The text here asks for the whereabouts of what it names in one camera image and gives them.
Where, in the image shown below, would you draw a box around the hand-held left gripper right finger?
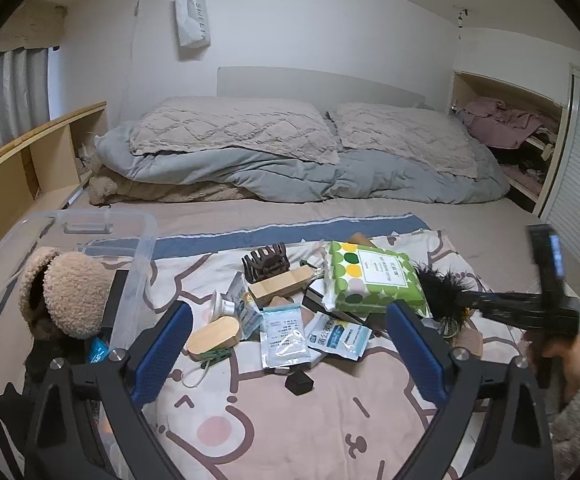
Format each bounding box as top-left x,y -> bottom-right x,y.
386,301 -> 555,480

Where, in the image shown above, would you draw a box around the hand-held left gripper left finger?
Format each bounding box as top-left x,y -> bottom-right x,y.
22,301 -> 194,480

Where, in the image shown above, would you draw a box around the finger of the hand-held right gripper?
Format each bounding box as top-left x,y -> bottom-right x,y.
526,224 -> 566,321
462,291 -> 580,333

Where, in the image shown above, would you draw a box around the small blue packet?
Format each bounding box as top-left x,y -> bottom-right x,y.
87,337 -> 111,363

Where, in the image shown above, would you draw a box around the black feather hair clip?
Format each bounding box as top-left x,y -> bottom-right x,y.
415,262 -> 475,321

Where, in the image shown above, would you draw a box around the beige fluffy earmuffs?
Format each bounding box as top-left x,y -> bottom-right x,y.
17,246 -> 116,340

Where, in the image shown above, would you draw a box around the clear plastic storage box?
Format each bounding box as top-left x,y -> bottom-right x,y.
0,209 -> 158,480

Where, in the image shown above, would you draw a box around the person's right forearm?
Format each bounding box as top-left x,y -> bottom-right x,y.
550,365 -> 580,480

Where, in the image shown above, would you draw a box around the person's right hand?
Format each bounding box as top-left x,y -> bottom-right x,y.
550,341 -> 580,401

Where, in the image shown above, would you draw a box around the oval wooden brush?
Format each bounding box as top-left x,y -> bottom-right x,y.
186,315 -> 241,361

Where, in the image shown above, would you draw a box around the white and blue sachet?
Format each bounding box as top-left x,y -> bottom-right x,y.
227,272 -> 263,341
305,312 -> 373,361
260,305 -> 311,370

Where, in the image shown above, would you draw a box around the green dotted wipes pack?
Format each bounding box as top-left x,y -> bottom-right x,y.
321,241 -> 425,318

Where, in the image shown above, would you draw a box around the white louvered door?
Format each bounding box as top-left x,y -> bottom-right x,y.
540,64 -> 580,281

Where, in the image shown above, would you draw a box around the dark folded clothes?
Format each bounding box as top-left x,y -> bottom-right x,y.
494,145 -> 555,186

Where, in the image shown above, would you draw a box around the small black cube charger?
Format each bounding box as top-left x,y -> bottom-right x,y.
285,371 -> 315,396

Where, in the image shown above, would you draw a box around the brown hair claw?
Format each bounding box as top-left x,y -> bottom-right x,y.
241,242 -> 289,283

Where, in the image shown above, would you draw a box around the rectangular wooden brush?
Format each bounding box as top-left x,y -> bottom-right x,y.
247,266 -> 318,303

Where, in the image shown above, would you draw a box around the pink clothes pile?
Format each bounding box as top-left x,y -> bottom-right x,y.
454,97 -> 560,151

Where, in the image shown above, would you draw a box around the beige bed sheet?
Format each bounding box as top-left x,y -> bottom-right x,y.
0,195 -> 570,480

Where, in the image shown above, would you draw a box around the wooden closet nook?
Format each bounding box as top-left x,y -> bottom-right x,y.
450,70 -> 570,216

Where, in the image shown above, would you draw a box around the beige textured pillow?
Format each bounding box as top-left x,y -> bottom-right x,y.
129,97 -> 341,166
329,102 -> 480,178

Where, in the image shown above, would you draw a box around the grey duvet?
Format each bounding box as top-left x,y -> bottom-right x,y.
94,120 -> 510,206

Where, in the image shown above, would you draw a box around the wooden bedside shelf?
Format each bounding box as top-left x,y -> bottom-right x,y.
0,101 -> 108,281

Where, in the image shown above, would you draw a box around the white headboard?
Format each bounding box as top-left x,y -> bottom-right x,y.
217,66 -> 425,111

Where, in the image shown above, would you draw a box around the grey curtain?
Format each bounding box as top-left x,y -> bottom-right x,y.
0,47 -> 51,166

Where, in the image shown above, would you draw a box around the white hanging bag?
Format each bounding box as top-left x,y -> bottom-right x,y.
174,0 -> 211,48

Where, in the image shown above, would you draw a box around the beige printed valance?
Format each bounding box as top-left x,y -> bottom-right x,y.
0,0 -> 68,56

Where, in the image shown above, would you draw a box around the green strap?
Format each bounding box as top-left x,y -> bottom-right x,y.
182,350 -> 233,388

